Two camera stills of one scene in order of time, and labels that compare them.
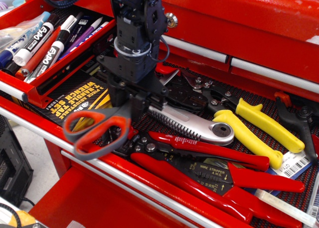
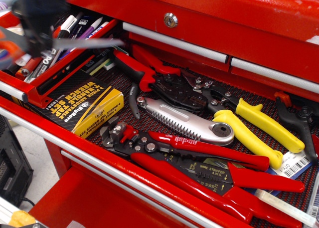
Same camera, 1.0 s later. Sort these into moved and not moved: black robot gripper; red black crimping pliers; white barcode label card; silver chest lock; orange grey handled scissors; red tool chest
Moved: black robot gripper; orange grey handled scissors
Not moved: red black crimping pliers; red tool chest; white barcode label card; silver chest lock
